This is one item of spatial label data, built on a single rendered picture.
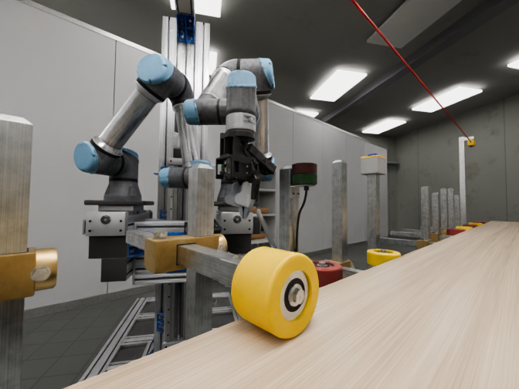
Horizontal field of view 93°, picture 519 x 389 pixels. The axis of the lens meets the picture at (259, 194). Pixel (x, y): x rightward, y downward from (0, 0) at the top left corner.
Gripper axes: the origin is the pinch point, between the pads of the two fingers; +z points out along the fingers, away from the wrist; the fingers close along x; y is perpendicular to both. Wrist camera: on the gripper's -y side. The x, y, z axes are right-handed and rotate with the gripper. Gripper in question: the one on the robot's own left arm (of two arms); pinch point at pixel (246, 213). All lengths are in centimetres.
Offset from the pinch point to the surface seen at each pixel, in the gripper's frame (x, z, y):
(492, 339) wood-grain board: 46.2, 10.3, 7.6
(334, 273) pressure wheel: 23.8, 10.5, -2.0
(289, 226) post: 9.4, 2.9, -5.7
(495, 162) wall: 1, -107, -776
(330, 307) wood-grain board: 31.8, 10.3, 12.9
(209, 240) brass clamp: 10.3, 4.0, 17.1
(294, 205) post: 9.6, -2.2, -7.6
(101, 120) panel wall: -252, -88, -12
